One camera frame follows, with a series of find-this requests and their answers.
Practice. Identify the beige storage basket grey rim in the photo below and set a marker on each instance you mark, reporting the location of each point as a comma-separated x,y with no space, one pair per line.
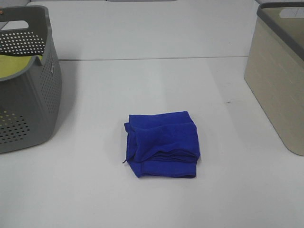
275,69

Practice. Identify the yellow-green cloth in basket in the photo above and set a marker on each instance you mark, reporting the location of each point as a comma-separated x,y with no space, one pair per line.
13,65

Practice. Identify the grey perforated laundry basket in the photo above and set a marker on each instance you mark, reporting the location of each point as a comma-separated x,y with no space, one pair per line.
29,102

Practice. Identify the blue towel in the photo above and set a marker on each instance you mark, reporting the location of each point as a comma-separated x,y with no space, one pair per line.
165,145

